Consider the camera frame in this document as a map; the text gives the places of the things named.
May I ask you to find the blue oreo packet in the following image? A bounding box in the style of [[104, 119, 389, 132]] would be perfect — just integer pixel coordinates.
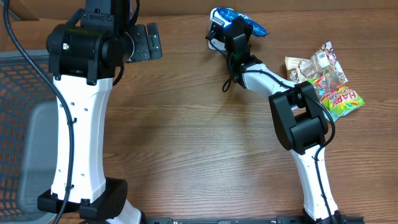
[[210, 7, 269, 37]]

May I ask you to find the beige cookie snack bag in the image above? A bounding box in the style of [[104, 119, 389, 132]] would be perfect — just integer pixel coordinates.
[[285, 42, 348, 83]]

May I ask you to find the green snack bag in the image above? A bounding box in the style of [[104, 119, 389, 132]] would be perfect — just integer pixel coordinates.
[[308, 73, 365, 117]]

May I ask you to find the teal snack packet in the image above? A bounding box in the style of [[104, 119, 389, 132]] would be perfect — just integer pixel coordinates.
[[324, 110, 341, 123]]

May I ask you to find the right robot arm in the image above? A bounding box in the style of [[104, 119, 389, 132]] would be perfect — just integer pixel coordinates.
[[206, 17, 344, 223]]

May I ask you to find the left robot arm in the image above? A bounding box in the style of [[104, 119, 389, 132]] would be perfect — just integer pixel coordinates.
[[37, 0, 144, 223]]

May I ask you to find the white barcode scanner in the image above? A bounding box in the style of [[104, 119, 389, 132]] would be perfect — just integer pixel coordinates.
[[208, 7, 229, 51]]

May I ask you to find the grey plastic mesh basket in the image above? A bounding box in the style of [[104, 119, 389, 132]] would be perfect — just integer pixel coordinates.
[[1, 51, 58, 223]]

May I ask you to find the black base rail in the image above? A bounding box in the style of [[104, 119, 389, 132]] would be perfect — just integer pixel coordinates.
[[136, 215, 365, 224]]

